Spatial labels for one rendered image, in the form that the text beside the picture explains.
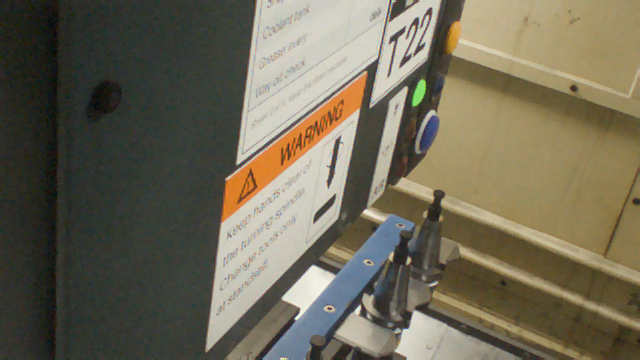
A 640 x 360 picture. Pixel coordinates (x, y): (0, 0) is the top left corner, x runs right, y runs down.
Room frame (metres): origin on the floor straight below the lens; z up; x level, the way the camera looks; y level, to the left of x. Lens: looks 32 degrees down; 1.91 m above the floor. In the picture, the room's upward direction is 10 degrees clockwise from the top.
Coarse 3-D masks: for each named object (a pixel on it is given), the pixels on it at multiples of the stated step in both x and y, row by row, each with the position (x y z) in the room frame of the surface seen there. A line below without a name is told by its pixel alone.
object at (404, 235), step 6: (402, 234) 0.87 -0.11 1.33; (408, 234) 0.87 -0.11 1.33; (402, 240) 0.87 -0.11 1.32; (408, 240) 0.87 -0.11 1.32; (396, 246) 0.87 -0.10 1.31; (402, 246) 0.87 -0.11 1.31; (396, 252) 0.86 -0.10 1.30; (402, 252) 0.86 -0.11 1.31; (408, 252) 0.87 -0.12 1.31; (396, 258) 0.86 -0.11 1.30; (402, 258) 0.86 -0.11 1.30
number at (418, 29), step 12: (432, 0) 0.58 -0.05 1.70; (420, 12) 0.56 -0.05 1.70; (432, 12) 0.59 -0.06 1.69; (408, 24) 0.55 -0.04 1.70; (420, 24) 0.57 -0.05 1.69; (432, 24) 0.59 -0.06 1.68; (408, 36) 0.55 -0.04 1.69; (420, 36) 0.57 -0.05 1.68; (408, 48) 0.56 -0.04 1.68; (420, 48) 0.58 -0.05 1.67; (408, 60) 0.56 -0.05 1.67; (396, 72) 0.54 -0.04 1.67
